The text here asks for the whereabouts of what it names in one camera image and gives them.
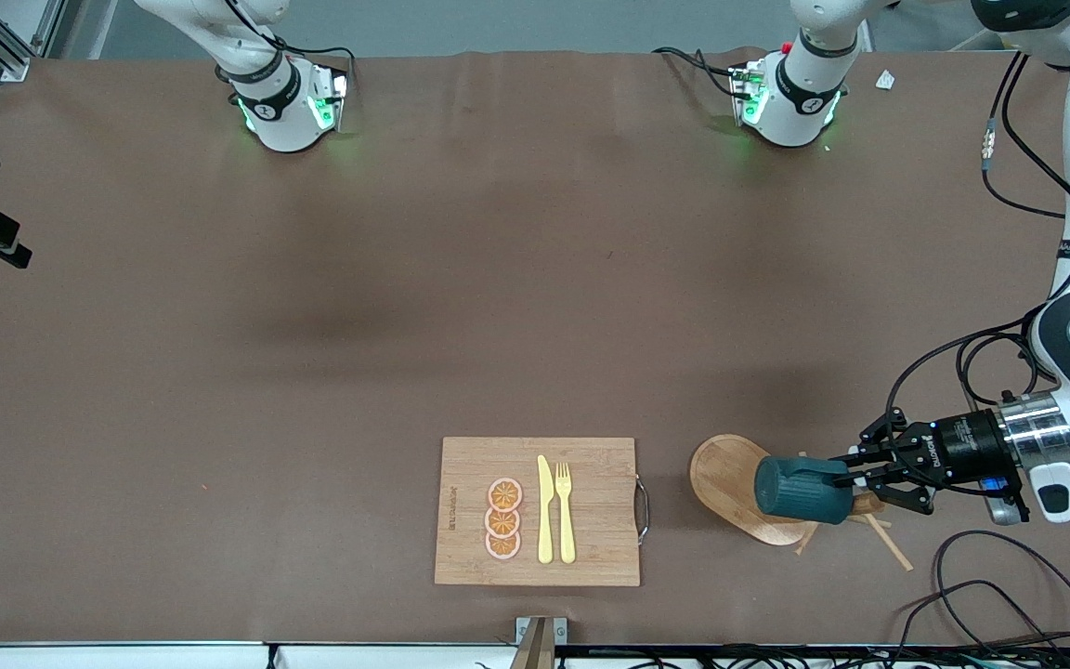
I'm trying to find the yellow plastic knife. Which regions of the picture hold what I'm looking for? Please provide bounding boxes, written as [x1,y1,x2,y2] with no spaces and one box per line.
[537,454,555,565]

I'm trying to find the wooden cup rack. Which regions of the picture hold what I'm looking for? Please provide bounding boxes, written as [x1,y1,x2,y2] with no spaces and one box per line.
[689,434,915,572]

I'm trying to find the brown table cover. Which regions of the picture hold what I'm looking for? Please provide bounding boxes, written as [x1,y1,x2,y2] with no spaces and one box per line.
[0,46,1070,647]

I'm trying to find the toy orange slice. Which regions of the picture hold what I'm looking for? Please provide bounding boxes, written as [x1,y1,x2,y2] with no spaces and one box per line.
[486,477,525,514]

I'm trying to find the black thin floor cable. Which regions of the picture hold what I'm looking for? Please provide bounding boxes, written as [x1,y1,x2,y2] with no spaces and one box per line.
[886,580,1070,669]

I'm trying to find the metal mount bracket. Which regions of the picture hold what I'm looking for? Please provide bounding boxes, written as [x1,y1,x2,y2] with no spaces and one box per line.
[509,616,568,669]

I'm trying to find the yellow plastic fork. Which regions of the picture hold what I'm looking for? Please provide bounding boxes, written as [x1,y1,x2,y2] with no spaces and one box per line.
[555,462,578,565]

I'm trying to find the black cable bundle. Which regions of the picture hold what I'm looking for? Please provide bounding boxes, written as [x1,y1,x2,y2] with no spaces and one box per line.
[581,646,1070,669]

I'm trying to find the wooden cutting board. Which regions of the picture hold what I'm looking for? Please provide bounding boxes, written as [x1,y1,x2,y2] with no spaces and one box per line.
[434,437,652,588]

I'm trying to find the dark green ribbed cup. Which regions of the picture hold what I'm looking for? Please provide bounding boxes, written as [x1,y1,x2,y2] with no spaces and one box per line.
[755,454,856,527]

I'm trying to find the black looped cable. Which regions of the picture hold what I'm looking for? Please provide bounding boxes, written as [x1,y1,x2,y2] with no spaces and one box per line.
[933,530,1070,662]

